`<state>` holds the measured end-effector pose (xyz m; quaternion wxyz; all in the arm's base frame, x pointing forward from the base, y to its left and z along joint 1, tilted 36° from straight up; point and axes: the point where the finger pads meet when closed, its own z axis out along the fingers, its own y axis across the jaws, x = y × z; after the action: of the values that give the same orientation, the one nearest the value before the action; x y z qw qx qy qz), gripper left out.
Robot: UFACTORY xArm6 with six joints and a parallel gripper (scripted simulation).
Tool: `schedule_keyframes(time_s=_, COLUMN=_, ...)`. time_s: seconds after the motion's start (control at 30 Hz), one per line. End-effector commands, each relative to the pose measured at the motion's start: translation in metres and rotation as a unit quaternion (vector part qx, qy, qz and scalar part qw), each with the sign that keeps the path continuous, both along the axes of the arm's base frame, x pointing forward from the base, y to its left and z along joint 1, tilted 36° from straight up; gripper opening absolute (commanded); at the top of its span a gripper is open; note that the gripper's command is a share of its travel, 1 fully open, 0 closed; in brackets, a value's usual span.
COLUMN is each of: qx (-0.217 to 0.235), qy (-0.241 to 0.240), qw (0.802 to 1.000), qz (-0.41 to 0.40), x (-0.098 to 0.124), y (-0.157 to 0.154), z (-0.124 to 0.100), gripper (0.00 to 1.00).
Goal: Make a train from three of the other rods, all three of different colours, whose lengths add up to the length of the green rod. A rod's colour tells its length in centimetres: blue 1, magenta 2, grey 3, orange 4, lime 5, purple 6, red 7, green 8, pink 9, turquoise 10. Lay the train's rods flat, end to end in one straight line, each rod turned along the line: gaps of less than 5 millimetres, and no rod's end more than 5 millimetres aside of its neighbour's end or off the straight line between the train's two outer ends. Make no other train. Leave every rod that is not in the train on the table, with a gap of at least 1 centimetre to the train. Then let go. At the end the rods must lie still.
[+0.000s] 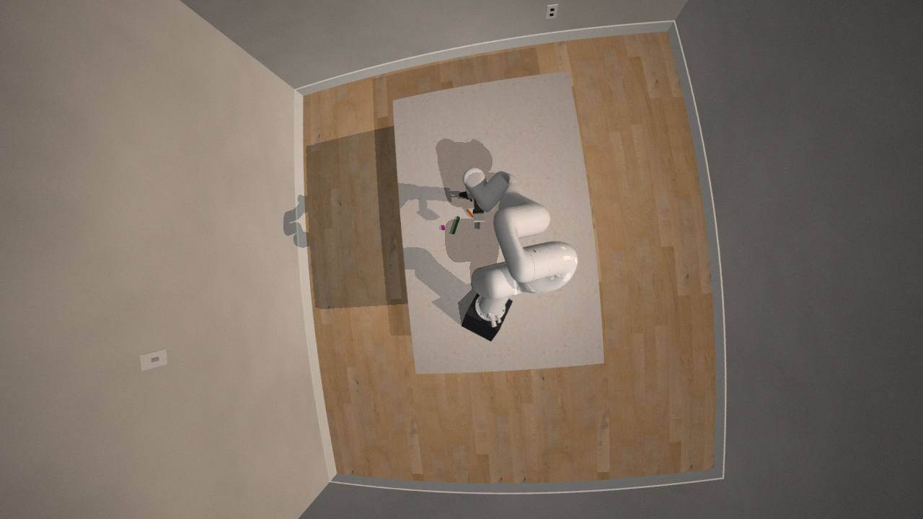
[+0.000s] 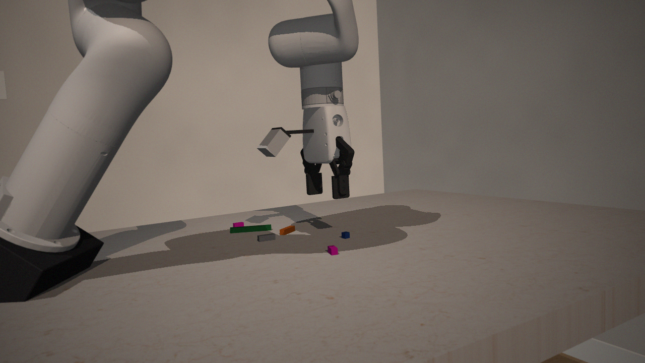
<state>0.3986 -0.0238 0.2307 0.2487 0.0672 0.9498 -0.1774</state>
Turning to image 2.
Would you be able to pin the green rod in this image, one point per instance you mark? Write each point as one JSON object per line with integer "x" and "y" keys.
{"x": 250, "y": 228}

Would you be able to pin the dark grey rod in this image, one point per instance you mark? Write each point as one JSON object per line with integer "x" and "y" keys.
{"x": 266, "y": 237}

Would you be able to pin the orange rod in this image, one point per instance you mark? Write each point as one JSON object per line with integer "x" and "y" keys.
{"x": 287, "y": 230}

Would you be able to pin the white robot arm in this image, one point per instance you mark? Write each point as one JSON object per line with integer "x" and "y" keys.
{"x": 127, "y": 62}

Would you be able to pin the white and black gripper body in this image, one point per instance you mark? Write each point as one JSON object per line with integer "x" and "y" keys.
{"x": 328, "y": 121}

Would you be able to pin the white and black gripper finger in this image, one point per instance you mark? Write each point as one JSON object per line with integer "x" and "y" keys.
{"x": 340, "y": 180}
{"x": 313, "y": 177}

